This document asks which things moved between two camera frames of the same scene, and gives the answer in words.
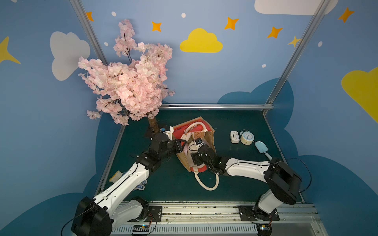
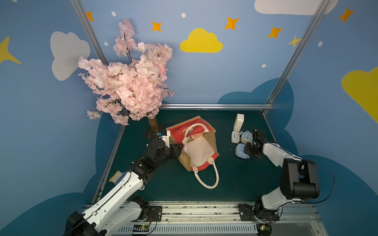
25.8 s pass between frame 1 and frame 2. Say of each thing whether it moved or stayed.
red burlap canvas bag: stayed
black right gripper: moved
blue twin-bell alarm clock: stayed
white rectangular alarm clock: stayed
